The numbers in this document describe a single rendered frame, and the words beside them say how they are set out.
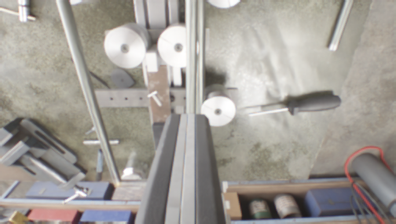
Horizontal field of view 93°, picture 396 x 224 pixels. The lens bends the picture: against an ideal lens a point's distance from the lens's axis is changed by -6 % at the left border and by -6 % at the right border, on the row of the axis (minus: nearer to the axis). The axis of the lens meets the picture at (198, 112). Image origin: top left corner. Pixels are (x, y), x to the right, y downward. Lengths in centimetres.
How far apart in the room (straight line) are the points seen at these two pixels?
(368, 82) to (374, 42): 27
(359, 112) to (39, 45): 185
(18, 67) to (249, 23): 41
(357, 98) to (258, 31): 149
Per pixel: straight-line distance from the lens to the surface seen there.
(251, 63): 37
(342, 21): 41
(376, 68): 176
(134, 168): 47
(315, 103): 42
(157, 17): 32
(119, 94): 35
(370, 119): 199
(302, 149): 52
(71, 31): 20
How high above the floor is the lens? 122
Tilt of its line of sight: 60 degrees down
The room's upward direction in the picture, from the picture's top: 178 degrees clockwise
